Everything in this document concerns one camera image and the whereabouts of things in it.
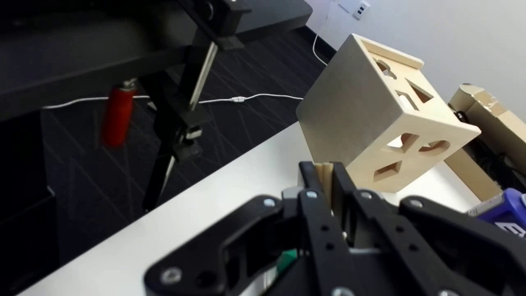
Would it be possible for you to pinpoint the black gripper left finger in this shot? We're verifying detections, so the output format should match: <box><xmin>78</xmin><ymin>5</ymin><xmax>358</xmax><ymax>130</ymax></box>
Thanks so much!
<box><xmin>142</xmin><ymin>159</ymin><xmax>353</xmax><ymax>296</ymax></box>

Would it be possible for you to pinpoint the black clamp with orange handle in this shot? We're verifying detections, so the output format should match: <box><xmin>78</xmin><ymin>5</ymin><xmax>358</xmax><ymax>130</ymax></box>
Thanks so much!
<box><xmin>100</xmin><ymin>77</ymin><xmax>139</xmax><ymax>149</ymax></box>

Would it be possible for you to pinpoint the black camera on stand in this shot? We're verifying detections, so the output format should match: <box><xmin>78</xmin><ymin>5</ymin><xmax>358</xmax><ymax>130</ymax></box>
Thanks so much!
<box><xmin>141</xmin><ymin>0</ymin><xmax>252</xmax><ymax>214</ymax></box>

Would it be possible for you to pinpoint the white wall outlet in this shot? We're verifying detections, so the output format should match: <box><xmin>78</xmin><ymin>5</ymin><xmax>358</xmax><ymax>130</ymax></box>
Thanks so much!
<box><xmin>335</xmin><ymin>0</ymin><xmax>371</xmax><ymax>21</ymax></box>

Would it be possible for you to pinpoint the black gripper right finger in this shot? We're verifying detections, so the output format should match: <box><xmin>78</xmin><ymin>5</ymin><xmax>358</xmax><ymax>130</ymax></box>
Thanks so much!
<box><xmin>330</xmin><ymin>161</ymin><xmax>526</xmax><ymax>296</ymax></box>

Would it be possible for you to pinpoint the white cable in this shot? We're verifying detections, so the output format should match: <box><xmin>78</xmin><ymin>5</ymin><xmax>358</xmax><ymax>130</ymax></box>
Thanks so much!
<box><xmin>40</xmin><ymin>31</ymin><xmax>331</xmax><ymax>112</ymax></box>

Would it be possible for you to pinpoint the wooden shape sorter box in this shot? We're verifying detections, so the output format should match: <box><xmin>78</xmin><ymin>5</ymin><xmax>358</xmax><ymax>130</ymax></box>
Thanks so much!
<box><xmin>293</xmin><ymin>33</ymin><xmax>483</xmax><ymax>194</ymax></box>

